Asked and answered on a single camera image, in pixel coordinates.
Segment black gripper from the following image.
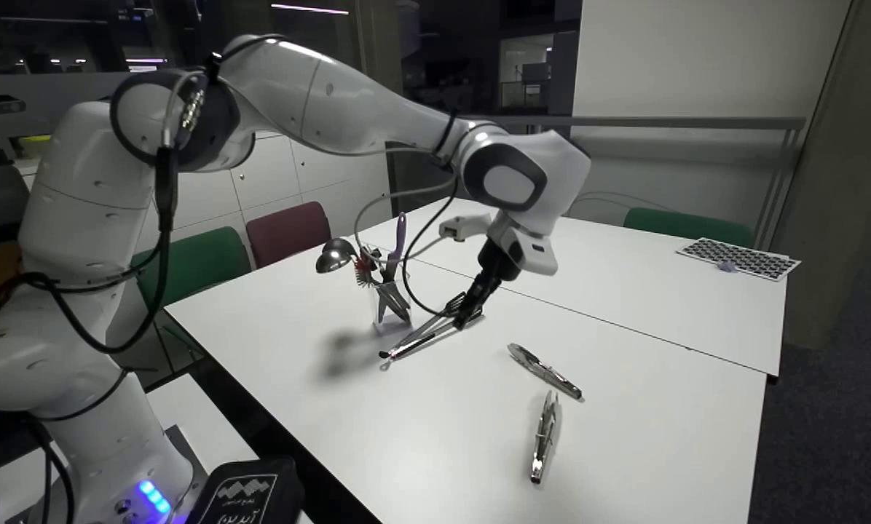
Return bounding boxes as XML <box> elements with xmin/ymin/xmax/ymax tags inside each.
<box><xmin>448</xmin><ymin>235</ymin><xmax>530</xmax><ymax>332</ymax></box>

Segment steel kitchen tongs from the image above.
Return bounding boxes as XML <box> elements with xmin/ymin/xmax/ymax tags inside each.
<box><xmin>528</xmin><ymin>391</ymin><xmax>566</xmax><ymax>488</ymax></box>

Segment small yellow green object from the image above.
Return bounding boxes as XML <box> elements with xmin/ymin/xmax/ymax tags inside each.
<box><xmin>15</xmin><ymin>130</ymin><xmax>58</xmax><ymax>162</ymax></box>

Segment red bristle brush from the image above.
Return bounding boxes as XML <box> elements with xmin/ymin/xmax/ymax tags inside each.
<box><xmin>355</xmin><ymin>244</ymin><xmax>388</xmax><ymax>284</ymax></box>

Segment steel ladle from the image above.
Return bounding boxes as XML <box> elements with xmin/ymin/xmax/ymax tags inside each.
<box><xmin>314</xmin><ymin>235</ymin><xmax>362</xmax><ymax>276</ymax></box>

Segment white cabinet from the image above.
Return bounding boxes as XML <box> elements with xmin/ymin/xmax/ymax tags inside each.
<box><xmin>15</xmin><ymin>114</ymin><xmax>396</xmax><ymax>324</ymax></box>

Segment dark red chair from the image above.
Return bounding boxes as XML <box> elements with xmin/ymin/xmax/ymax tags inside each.
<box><xmin>244</xmin><ymin>197</ymin><xmax>334</xmax><ymax>268</ymax></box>

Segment green chair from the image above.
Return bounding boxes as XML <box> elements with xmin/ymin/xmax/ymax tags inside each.
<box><xmin>135</xmin><ymin>225</ymin><xmax>257</xmax><ymax>312</ymax></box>
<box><xmin>620</xmin><ymin>206</ymin><xmax>754</xmax><ymax>251</ymax></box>

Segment grey metal handrail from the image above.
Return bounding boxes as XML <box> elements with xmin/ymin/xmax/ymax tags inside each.
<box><xmin>384</xmin><ymin>110</ymin><xmax>808</xmax><ymax>135</ymax></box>

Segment black control box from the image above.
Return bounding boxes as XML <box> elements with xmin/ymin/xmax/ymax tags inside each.
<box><xmin>184</xmin><ymin>461</ymin><xmax>305</xmax><ymax>524</ymax></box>

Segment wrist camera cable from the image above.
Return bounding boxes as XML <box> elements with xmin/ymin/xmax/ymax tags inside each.
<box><xmin>350</xmin><ymin>177</ymin><xmax>466</xmax><ymax>325</ymax></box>

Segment purple handled utensil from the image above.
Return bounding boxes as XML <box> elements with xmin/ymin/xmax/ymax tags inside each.
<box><xmin>391</xmin><ymin>212</ymin><xmax>413</xmax><ymax>284</ymax></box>

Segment black handled steel utensil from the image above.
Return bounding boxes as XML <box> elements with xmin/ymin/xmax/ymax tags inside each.
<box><xmin>506</xmin><ymin>340</ymin><xmax>589</xmax><ymax>404</ymax></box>

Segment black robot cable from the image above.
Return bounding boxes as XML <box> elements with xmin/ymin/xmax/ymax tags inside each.
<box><xmin>0</xmin><ymin>54</ymin><xmax>224</xmax><ymax>524</ymax></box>

